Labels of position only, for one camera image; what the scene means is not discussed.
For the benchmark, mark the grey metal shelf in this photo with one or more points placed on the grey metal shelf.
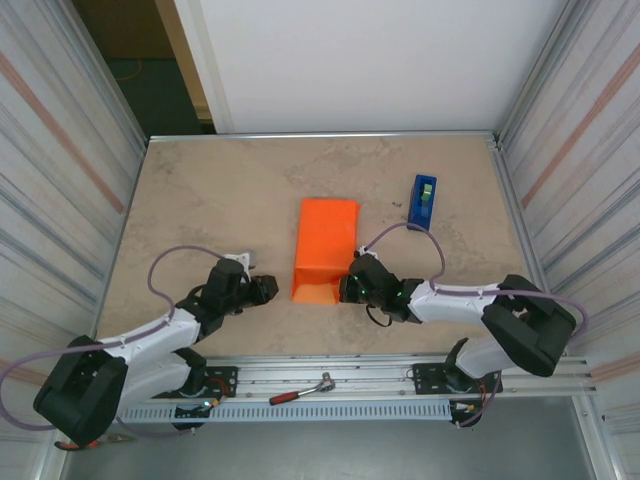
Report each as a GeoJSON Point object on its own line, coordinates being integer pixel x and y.
{"type": "Point", "coordinates": [325, 450]}

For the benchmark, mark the yellow power connector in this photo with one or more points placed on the yellow power connector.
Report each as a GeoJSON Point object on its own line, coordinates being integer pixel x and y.
{"type": "Point", "coordinates": [214, 402]}
{"type": "Point", "coordinates": [470, 408]}

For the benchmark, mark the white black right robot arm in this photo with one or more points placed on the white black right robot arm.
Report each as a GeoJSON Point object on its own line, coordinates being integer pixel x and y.
{"type": "Point", "coordinates": [525, 325]}

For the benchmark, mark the blue tape dispenser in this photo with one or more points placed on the blue tape dispenser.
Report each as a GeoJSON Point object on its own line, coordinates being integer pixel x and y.
{"type": "Point", "coordinates": [419, 215]}

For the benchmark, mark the aluminium back rail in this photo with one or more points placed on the aluminium back rail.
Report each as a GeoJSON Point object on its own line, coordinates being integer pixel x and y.
{"type": "Point", "coordinates": [325, 136]}

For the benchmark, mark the green tape roll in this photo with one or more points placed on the green tape roll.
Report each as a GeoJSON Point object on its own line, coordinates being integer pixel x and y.
{"type": "Point", "coordinates": [426, 193]}

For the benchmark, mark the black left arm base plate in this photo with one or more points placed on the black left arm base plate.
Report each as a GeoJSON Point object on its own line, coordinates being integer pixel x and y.
{"type": "Point", "coordinates": [222, 375]}

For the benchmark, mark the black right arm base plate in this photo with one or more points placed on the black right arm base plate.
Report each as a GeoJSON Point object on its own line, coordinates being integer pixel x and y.
{"type": "Point", "coordinates": [425, 375]}

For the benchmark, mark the aluminium front rail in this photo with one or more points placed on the aluminium front rail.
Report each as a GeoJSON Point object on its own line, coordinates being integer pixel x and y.
{"type": "Point", "coordinates": [350, 365]}

